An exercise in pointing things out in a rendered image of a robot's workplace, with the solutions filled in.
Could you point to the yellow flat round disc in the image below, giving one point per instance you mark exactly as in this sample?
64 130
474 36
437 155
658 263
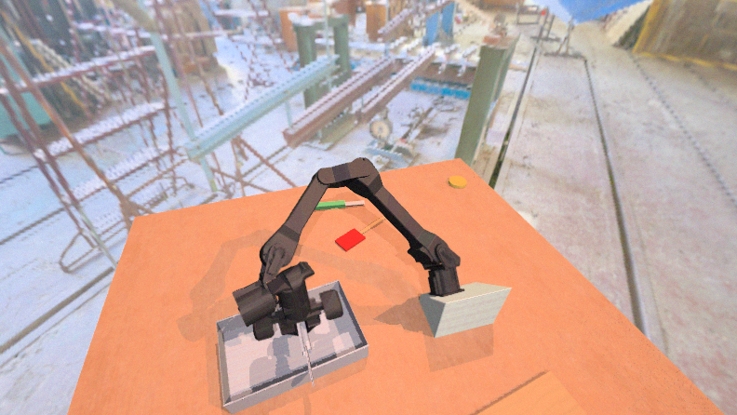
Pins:
458 181

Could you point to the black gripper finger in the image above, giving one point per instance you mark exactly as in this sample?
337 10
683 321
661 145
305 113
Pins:
310 325
290 331

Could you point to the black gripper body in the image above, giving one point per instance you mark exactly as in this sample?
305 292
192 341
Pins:
291 315

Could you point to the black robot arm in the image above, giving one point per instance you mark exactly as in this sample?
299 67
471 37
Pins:
258 299

